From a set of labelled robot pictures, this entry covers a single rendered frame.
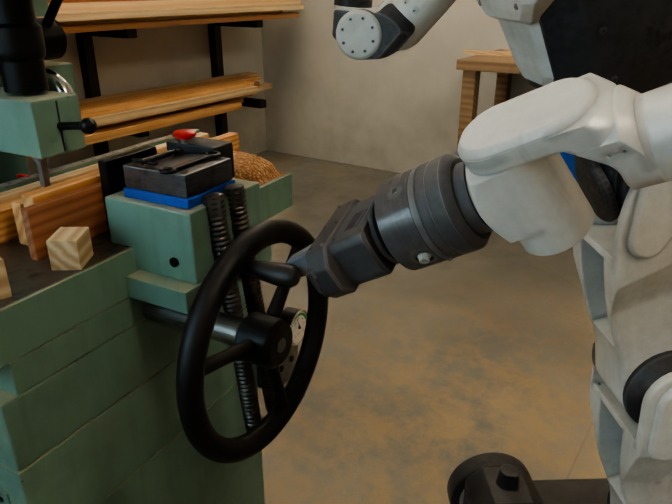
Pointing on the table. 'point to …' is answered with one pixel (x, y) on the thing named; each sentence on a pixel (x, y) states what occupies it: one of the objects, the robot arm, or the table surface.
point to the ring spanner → (189, 163)
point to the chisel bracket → (39, 124)
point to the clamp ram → (110, 179)
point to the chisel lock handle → (79, 125)
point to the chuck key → (159, 156)
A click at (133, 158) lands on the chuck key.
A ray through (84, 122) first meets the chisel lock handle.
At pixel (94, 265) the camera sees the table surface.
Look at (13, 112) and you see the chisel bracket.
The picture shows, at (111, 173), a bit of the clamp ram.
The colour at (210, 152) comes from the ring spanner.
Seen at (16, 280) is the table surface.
